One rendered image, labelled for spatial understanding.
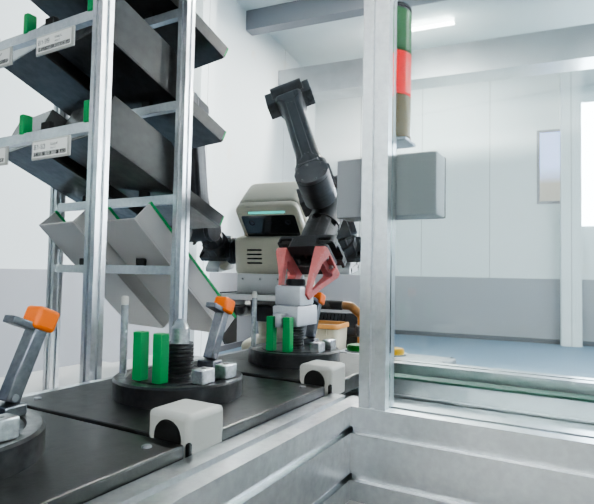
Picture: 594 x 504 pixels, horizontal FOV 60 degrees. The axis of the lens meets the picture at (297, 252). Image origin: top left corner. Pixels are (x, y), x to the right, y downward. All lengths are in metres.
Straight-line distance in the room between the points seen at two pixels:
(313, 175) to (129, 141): 0.29
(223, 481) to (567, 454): 0.31
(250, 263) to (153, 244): 0.77
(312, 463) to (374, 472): 0.10
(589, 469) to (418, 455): 0.15
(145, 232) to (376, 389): 0.47
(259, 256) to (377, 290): 1.05
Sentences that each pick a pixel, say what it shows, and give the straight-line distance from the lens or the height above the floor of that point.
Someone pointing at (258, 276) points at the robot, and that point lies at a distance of 1.56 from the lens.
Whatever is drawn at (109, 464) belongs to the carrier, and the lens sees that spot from 0.40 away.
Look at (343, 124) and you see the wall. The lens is 10.68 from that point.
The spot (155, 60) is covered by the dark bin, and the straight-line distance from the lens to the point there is 0.93.
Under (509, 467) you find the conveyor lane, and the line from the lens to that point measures 0.55.
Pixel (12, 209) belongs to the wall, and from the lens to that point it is 4.78.
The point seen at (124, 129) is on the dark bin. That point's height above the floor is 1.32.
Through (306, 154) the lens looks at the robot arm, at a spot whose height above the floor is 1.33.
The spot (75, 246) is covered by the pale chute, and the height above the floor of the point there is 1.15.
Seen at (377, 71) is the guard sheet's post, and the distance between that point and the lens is 0.61.
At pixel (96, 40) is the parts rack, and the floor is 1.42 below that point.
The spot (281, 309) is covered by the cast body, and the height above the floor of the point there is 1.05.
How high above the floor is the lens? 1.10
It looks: 2 degrees up
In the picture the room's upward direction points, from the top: 1 degrees clockwise
